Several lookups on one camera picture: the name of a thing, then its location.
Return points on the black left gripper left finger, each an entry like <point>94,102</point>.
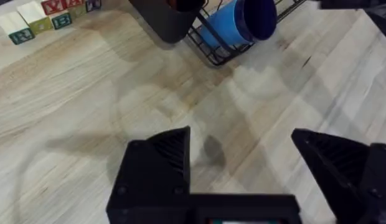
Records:
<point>152,174</point>

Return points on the black cutlery holder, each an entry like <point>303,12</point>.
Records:
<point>168,18</point>

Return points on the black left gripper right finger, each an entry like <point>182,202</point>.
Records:
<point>345,174</point>

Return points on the blue cup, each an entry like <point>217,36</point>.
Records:
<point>239,23</point>

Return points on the toy letter blocks heap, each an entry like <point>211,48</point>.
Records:
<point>43,18</point>

